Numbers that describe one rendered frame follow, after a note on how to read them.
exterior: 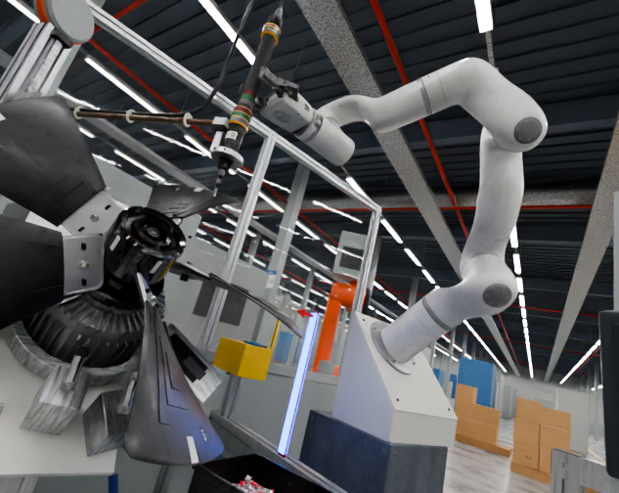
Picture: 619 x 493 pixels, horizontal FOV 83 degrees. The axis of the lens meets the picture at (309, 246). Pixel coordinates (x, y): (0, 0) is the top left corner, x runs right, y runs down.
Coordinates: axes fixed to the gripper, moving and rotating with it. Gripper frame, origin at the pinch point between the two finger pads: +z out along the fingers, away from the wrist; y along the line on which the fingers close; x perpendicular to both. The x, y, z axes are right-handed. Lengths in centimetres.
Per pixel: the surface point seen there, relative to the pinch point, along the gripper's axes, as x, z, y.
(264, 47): 8.7, 1.1, -1.5
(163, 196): -27.8, 4.5, 19.8
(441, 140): 383, -482, 266
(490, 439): -143, -880, 286
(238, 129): -13.9, 0.6, -1.9
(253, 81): -1.1, 0.8, -1.7
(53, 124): -27.5, 28.9, 9.3
